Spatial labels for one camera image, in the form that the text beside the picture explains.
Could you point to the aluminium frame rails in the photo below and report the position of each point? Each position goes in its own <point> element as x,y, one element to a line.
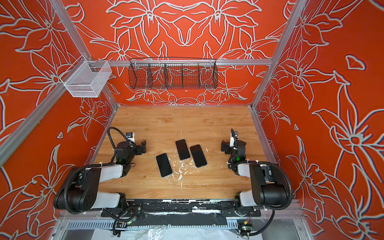
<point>67,66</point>

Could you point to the small green circuit board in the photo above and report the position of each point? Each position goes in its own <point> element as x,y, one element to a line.
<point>245,227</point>

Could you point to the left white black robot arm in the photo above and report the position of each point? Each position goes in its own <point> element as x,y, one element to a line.
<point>80,192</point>

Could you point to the phone in white case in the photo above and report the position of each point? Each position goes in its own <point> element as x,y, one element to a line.
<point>164,165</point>

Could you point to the phone in pink case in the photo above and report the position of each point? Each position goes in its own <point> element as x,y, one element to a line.
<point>183,150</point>

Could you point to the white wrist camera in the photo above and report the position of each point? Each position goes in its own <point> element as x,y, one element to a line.
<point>130,136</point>
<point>234,138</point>

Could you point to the clear plastic bin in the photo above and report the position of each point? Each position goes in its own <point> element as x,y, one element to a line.
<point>85,81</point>

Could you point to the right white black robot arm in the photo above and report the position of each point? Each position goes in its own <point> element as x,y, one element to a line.
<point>270,185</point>

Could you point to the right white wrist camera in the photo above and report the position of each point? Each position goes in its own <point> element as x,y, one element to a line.
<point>234,138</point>

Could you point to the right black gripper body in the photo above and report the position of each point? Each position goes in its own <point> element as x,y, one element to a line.
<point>226,146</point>

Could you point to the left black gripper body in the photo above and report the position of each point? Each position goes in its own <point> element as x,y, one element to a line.
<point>139,147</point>

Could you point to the phone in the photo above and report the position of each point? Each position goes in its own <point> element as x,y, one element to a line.
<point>198,156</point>
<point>183,150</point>
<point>164,165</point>

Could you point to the black wire basket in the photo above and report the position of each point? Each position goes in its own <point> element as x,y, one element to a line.
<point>173,74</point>

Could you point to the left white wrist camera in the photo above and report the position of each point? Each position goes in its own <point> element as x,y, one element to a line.
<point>130,136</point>

